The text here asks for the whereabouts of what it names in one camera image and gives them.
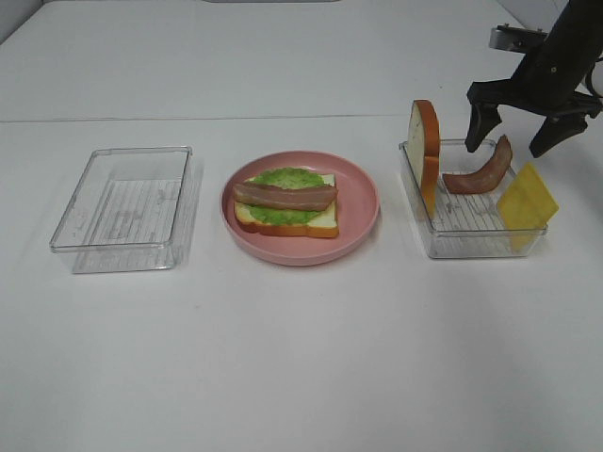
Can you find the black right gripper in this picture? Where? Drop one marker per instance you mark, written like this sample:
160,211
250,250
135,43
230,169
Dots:
545,82

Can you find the bacon strip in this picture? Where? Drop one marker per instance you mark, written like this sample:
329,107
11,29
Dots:
313,198
485,179

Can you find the bread slice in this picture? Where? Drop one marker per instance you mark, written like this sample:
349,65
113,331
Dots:
323,226
423,149

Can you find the green lettuce leaf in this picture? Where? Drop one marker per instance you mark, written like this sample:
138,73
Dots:
290,178

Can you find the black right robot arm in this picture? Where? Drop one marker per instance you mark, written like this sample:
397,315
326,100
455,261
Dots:
580,23

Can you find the yellow cheese slice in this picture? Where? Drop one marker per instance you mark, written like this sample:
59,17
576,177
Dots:
525,207

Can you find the right clear plastic container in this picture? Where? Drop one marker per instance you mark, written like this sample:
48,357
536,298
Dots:
467,226

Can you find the clear plastic container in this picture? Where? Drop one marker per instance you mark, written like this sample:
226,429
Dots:
467,226
131,210

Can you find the pink round plate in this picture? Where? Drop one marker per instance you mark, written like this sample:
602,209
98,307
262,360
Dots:
358,206

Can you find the left clear plastic container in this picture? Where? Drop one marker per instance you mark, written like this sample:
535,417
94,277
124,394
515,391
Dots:
131,210

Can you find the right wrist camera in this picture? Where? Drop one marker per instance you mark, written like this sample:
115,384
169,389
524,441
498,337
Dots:
514,39

